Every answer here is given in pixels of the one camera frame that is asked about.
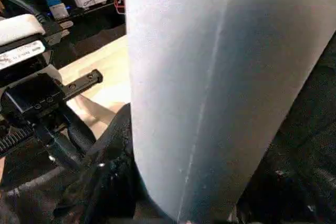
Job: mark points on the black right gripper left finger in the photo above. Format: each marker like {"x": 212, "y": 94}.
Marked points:
{"x": 105, "y": 182}

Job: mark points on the white plastic table leg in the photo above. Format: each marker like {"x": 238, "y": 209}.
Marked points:
{"x": 220, "y": 93}

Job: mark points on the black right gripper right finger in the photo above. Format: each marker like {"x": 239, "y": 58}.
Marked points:
{"x": 294, "y": 198}

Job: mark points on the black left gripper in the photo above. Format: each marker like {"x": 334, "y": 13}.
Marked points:
{"x": 31, "y": 98}

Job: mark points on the black work mat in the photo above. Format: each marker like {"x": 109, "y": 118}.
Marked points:
{"x": 315, "y": 103}

